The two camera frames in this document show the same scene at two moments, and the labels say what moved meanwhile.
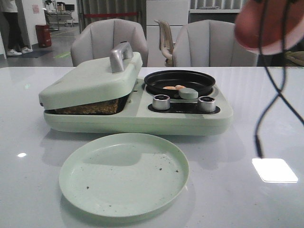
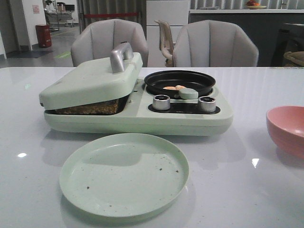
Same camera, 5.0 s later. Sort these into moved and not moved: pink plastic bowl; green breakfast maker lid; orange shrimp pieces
Moved: pink plastic bowl
Not moved: orange shrimp pieces; green breakfast maker lid
